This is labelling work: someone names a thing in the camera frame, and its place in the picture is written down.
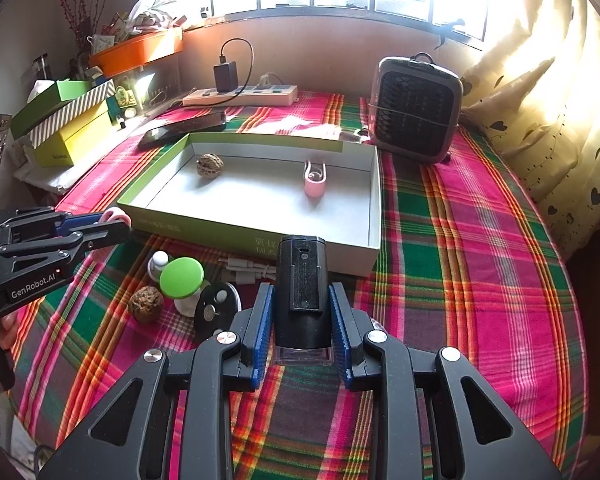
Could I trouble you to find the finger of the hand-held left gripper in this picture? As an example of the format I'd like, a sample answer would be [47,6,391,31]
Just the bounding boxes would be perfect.
[0,207,106,242]
[0,222,132,282]

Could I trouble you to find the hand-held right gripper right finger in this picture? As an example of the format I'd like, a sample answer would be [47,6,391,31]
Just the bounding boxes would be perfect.
[328,282,563,480]

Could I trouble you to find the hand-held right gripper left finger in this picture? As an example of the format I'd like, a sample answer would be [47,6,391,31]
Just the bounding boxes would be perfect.
[39,282,276,480]

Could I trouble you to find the pink plastic clip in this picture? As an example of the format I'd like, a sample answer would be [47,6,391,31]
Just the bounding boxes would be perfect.
[302,159,328,198]
[99,208,132,228]

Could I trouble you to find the black oval button device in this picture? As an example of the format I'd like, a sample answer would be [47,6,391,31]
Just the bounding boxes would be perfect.
[194,281,243,338]

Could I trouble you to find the small white knob figure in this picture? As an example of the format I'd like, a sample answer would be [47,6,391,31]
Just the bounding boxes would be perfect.
[147,251,170,283]

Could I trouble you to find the black pocket microscope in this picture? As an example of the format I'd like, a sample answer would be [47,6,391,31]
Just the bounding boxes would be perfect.
[272,235,337,366]

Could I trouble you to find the brown walnut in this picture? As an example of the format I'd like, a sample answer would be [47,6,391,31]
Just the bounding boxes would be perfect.
[196,153,225,177]
[128,286,165,317]

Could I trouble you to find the green and white cardboard box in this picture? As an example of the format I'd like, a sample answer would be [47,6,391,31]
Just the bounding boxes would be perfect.
[116,132,382,277]

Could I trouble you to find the person's left hand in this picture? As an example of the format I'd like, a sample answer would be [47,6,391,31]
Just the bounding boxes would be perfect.
[0,310,20,352]

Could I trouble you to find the yellow-green cardboard box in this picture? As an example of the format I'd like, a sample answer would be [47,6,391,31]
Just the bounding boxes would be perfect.
[32,97,113,168]

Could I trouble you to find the green capped white mushroom toy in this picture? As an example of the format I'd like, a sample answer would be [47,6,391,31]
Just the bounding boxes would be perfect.
[159,257,206,317]

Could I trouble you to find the striped green cardboard box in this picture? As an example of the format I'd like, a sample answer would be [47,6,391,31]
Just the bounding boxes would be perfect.
[10,78,117,150]

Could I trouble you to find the black smartphone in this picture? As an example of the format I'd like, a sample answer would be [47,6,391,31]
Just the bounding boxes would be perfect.
[137,111,228,150]

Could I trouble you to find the plaid tablecloth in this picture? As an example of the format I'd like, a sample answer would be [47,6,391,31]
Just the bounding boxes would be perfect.
[7,90,588,480]

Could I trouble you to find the orange plastic tray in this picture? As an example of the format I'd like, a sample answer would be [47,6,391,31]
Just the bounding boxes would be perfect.
[87,27,185,78]

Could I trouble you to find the black charger block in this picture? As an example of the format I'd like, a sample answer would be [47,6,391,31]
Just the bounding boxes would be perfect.
[213,61,238,93]

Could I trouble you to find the white power strip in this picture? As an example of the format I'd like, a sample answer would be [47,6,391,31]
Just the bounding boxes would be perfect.
[181,84,299,107]

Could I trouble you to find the dried flower branches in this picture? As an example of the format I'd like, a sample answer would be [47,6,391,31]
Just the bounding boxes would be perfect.
[47,0,106,51]

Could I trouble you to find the white plastic bag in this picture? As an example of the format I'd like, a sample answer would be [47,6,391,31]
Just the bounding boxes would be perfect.
[127,0,181,31]

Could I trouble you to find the small grey space heater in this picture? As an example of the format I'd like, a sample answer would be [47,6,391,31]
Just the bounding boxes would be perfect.
[367,52,464,163]

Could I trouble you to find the cream heart print curtain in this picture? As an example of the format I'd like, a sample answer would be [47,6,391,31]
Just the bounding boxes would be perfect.
[460,0,600,261]

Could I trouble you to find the black window latch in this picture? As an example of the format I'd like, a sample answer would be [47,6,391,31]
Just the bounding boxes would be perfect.
[435,17,466,48]

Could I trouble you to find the white cable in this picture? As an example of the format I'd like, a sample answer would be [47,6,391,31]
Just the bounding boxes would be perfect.
[219,256,280,285]

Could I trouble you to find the black charger cable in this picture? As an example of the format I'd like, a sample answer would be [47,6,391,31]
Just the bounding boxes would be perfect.
[220,38,256,106]

